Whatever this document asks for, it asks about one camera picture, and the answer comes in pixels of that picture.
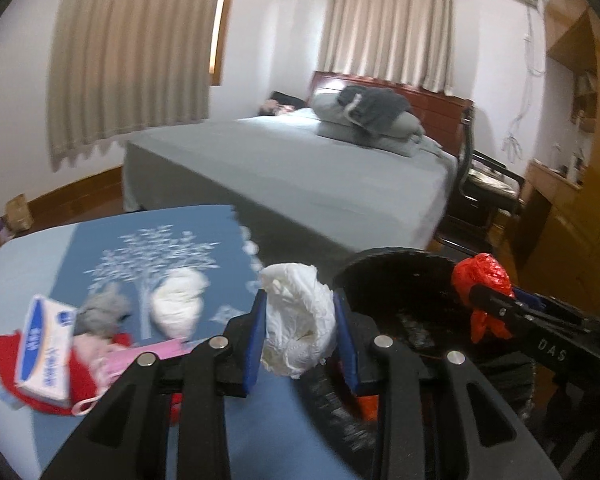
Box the wide beige curtain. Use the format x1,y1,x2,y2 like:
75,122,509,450
47,0,231,172

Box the grey sock ball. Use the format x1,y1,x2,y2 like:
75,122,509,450
75,282,133,337

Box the wooden window frame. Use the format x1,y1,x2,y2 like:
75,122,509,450
209,0,239,87

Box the red glove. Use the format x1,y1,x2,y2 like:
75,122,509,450
0,330,131,418

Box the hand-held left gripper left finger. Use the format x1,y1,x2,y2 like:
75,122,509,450
37,290,269,480

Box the wooden desk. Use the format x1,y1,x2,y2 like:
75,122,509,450
502,157,600,311

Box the black chair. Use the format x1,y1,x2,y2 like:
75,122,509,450
440,114,527,253

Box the pink and black clothing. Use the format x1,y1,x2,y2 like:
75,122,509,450
257,91,312,118

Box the blue and white tissue pack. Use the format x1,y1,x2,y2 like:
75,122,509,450
15,295,78,403

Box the blue tree-print table mat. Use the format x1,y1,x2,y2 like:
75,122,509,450
0,204,378,480

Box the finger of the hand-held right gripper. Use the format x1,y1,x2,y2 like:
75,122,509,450
467,284,547,324

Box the brown paper bag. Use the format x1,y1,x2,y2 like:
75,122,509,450
5,195,34,234

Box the large white paper ball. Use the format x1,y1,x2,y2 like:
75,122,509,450
257,261,340,380

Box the pink face mask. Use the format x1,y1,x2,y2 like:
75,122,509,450
70,337,188,417

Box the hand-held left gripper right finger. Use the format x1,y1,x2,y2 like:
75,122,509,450
332,292,566,480

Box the narrow beige curtain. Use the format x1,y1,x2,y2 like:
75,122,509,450
319,0,457,96

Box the bed with grey sheet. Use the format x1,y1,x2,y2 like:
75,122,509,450
122,107,459,257

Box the red plastic bag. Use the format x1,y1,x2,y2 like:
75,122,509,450
451,254,515,345

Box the black trash bin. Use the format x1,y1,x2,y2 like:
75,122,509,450
330,247,536,413

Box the white hanging cables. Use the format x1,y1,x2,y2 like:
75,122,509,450
501,4,545,162

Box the wooden wall cabinet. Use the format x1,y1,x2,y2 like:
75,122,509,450
544,0,600,201

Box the small crumpled white paper ball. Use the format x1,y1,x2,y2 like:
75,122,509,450
150,266,211,338

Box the dark grey garment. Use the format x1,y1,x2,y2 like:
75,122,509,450
336,85,414,130

